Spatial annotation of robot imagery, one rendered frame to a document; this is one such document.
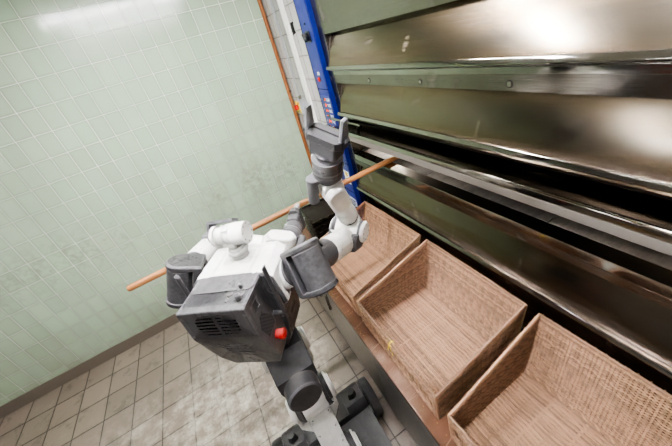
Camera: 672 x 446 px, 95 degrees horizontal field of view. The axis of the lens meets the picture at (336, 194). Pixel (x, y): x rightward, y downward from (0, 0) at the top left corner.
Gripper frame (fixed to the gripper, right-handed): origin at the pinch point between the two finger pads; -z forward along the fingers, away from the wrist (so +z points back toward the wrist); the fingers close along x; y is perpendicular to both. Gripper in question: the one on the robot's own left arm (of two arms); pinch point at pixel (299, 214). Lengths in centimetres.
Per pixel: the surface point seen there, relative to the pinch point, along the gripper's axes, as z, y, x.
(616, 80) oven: 44, 99, -47
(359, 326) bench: 18, 17, 61
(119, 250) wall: -42, -169, 31
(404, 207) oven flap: -26, 49, 22
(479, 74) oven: 15, 79, -49
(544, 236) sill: 34, 92, 2
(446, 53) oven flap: 7, 72, -56
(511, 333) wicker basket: 38, 81, 44
